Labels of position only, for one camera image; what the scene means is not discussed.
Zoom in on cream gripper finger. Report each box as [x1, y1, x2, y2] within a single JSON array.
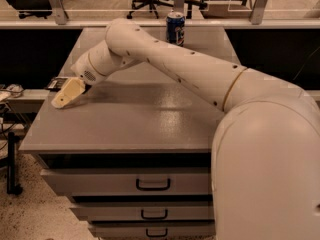
[[51, 91, 78, 109]]

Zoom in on black rxbar chocolate wrapper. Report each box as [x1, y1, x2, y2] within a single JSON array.
[[46, 77, 68, 92]]

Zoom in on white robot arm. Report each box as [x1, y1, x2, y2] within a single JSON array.
[[52, 19, 320, 240]]

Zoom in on grey drawer cabinet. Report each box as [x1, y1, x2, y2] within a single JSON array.
[[20, 27, 238, 240]]

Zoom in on black office chair left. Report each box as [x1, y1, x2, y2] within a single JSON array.
[[0, 0, 68, 20]]

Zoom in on black office chair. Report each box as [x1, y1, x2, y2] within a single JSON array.
[[0, 0, 68, 20], [127, 0, 207, 19]]

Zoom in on black stand leg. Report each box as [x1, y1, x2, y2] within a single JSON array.
[[7, 132, 23, 196]]

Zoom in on blue soda can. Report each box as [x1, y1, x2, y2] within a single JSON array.
[[166, 11, 185, 46]]

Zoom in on black office chair centre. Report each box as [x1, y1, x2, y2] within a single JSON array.
[[127, 0, 207, 19]]

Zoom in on grey railing frame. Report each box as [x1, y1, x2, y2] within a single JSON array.
[[0, 0, 320, 30]]

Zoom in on top drawer black handle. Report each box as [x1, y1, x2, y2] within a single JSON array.
[[136, 179, 171, 191]]

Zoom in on drawer black handle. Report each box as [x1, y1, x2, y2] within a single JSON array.
[[145, 229, 168, 238], [136, 179, 171, 191], [140, 209, 168, 220]]

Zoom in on middle drawer black handle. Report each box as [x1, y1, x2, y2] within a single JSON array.
[[140, 209, 168, 220]]

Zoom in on bottom drawer black handle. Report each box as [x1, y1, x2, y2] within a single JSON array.
[[145, 229, 168, 238]]

